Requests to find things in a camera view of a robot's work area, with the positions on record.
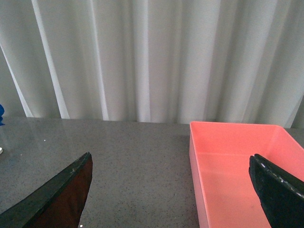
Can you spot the pink plastic box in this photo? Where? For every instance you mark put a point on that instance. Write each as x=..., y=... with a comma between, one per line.
x=219, y=158

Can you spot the blue microfiber cloth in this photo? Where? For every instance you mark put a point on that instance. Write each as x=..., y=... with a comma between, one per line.
x=1, y=115

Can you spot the white curtain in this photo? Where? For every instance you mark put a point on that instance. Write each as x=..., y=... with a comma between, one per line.
x=157, y=61

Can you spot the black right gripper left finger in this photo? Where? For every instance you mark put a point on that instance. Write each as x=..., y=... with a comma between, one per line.
x=58, y=203

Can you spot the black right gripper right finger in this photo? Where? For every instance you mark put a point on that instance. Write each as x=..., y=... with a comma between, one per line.
x=281, y=194

